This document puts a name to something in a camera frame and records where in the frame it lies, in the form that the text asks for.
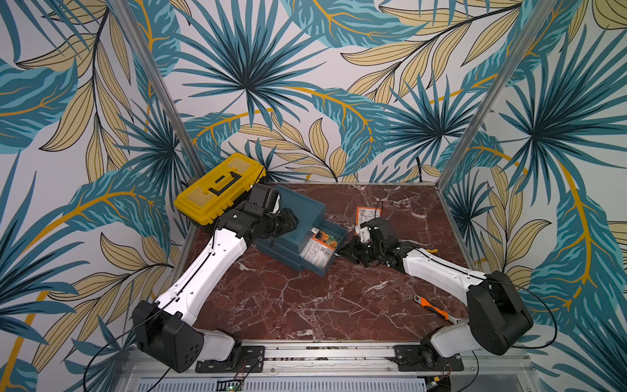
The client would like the orange vegetable seed bag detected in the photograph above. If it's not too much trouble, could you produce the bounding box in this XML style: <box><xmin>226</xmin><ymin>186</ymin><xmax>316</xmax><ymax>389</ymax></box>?
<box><xmin>300</xmin><ymin>228</ymin><xmax>339</xmax><ymax>270</ymax></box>

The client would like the teal drawer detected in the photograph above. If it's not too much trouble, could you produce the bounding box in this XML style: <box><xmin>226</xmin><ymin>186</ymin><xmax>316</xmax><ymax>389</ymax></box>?
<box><xmin>298</xmin><ymin>220</ymin><xmax>347</xmax><ymax>277</ymax></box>

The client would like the orange white seed bag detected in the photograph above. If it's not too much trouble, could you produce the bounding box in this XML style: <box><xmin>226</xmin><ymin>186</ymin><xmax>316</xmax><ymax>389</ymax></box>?
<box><xmin>355</xmin><ymin>207</ymin><xmax>382</xmax><ymax>227</ymax></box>

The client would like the teal three-drawer cabinet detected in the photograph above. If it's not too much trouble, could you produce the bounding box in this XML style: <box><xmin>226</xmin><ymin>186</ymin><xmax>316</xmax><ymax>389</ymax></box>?
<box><xmin>255</xmin><ymin>186</ymin><xmax>335</xmax><ymax>277</ymax></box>

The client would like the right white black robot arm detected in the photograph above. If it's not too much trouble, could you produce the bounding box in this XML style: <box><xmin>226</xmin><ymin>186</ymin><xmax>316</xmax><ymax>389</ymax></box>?
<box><xmin>337</xmin><ymin>236</ymin><xmax>533</xmax><ymax>358</ymax></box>

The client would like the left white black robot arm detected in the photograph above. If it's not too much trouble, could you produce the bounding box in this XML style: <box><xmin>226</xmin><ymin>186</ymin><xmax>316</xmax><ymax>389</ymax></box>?
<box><xmin>132</xmin><ymin>207</ymin><xmax>298</xmax><ymax>373</ymax></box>

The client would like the yellow black toolbox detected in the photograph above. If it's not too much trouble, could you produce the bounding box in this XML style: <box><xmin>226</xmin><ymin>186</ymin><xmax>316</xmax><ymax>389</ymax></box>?
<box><xmin>174</xmin><ymin>154</ymin><xmax>265</xmax><ymax>226</ymax></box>

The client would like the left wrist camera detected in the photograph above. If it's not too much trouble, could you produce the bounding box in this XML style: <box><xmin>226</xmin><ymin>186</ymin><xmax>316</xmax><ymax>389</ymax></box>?
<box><xmin>244</xmin><ymin>184</ymin><xmax>280</xmax><ymax>216</ymax></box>

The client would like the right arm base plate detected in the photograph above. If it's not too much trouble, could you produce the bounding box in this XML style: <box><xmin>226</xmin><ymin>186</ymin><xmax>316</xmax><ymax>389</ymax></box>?
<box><xmin>393</xmin><ymin>345</ymin><xmax>465</xmax><ymax>374</ymax></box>

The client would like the aluminium front rail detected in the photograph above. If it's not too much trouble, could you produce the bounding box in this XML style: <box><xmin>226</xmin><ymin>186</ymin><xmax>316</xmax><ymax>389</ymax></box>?
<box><xmin>115</xmin><ymin>340</ymin><xmax>542</xmax><ymax>391</ymax></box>

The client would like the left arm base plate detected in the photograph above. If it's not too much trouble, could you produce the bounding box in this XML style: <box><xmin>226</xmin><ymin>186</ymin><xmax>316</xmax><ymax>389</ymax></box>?
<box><xmin>194</xmin><ymin>346</ymin><xmax>265</xmax><ymax>375</ymax></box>

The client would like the left aluminium corner post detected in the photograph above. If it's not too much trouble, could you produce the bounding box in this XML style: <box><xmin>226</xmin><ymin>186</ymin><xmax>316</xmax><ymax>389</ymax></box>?
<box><xmin>109</xmin><ymin>0</ymin><xmax>206</xmax><ymax>178</ymax></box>

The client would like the aluminium corner post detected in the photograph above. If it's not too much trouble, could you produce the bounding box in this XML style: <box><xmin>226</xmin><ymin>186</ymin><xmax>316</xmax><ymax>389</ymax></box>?
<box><xmin>436</xmin><ymin>0</ymin><xmax>558</xmax><ymax>193</ymax></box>
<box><xmin>109</xmin><ymin>0</ymin><xmax>206</xmax><ymax>178</ymax></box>

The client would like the right aluminium corner post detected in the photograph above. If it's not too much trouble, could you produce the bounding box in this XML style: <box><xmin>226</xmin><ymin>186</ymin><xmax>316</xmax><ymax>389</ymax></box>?
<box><xmin>436</xmin><ymin>0</ymin><xmax>558</xmax><ymax>193</ymax></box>

